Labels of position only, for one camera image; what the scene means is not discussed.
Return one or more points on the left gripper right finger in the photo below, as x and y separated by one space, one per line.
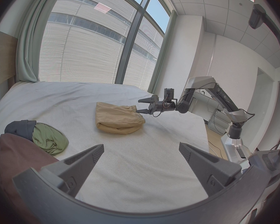
207 171

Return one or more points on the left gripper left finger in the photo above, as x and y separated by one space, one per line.
81 169

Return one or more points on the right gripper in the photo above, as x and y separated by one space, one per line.
163 106

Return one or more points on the tan shorts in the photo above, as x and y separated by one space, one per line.
116 118

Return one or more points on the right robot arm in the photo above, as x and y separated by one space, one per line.
200 84

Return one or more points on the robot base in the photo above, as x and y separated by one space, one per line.
233 148

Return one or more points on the green garment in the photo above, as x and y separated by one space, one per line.
51 139

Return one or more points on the bed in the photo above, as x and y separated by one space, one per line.
130 167

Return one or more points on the grey-green curtain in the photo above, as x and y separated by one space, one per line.
164 55
30 43

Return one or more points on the brown garment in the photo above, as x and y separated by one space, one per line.
11 157

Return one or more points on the dark blue garment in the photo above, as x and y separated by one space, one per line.
16 127

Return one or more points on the window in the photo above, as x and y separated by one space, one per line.
84 43

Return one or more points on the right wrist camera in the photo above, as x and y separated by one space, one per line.
169 92

